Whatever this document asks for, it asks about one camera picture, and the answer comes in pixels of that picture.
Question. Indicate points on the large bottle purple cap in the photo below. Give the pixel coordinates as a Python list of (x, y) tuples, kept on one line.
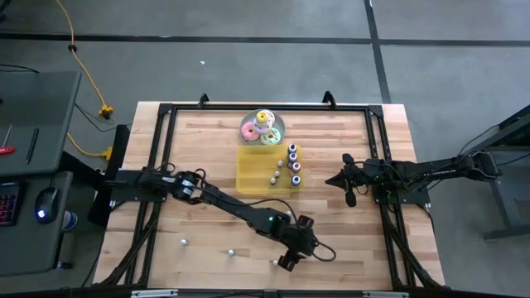
[(292, 157)]

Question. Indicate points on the large blue bottle blue cap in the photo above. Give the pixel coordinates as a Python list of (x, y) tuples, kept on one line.
[(295, 180)]

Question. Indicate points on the pink frosted toy donut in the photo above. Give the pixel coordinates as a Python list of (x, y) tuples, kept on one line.
[(249, 131)]

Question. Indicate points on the backlit black keyboard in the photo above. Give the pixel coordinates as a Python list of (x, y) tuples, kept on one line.
[(8, 203)]

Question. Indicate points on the large red bottle pink cap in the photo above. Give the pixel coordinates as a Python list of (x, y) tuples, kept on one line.
[(296, 167)]

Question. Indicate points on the black pen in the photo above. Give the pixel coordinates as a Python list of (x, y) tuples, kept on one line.
[(32, 145)]

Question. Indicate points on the grey round plate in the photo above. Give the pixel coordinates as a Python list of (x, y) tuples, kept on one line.
[(247, 120)]

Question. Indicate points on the grey desk top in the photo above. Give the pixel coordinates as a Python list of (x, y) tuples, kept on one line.
[(25, 248), (37, 116)]

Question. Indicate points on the black computer mouse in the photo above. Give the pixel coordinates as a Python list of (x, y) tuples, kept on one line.
[(46, 205)]

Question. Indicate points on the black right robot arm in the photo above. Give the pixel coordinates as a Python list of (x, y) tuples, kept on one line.
[(435, 167)]

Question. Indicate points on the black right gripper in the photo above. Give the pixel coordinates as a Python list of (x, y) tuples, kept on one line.
[(362, 178)]

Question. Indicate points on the yellow translucent plastic tray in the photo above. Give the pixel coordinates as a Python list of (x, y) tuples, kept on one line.
[(256, 169)]

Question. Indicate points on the purple frosted toy donut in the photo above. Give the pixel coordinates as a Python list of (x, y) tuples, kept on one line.
[(263, 126)]

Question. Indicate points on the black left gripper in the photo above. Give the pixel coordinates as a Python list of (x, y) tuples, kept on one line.
[(302, 244)]

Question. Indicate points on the grey table stand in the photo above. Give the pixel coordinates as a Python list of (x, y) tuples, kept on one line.
[(503, 207)]

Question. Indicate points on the black aluminium table frame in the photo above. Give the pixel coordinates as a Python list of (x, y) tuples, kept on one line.
[(269, 107)]

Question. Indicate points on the blue and white can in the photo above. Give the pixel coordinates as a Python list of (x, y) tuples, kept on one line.
[(69, 220)]

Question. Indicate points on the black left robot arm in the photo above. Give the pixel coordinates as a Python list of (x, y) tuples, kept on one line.
[(232, 205)]

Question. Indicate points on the large bottle black cap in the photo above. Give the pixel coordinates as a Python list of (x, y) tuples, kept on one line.
[(292, 148)]

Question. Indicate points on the yellow sprinkled toy donut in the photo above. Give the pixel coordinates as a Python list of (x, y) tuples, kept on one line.
[(261, 117)]

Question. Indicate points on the mint striped toy donut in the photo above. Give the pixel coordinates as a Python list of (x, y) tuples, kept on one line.
[(271, 136)]

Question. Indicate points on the silver metal bracket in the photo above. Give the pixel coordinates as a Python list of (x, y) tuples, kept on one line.
[(154, 293), (385, 294)]

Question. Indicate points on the black curved frame hook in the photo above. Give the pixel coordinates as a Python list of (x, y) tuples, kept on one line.
[(203, 99), (329, 98)]

